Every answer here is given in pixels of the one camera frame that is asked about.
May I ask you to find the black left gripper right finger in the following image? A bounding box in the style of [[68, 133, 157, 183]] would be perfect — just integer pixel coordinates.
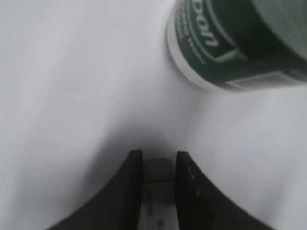
[[175, 151, 270, 230]]

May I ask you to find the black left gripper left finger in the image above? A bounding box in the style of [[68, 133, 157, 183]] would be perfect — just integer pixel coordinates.
[[50, 149, 143, 230]]

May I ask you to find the grey white eraser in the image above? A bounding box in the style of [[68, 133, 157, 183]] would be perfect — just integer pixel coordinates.
[[137, 158, 179, 230]]

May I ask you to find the clear water bottle green label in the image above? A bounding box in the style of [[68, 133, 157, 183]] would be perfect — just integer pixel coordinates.
[[167, 0, 307, 92]]

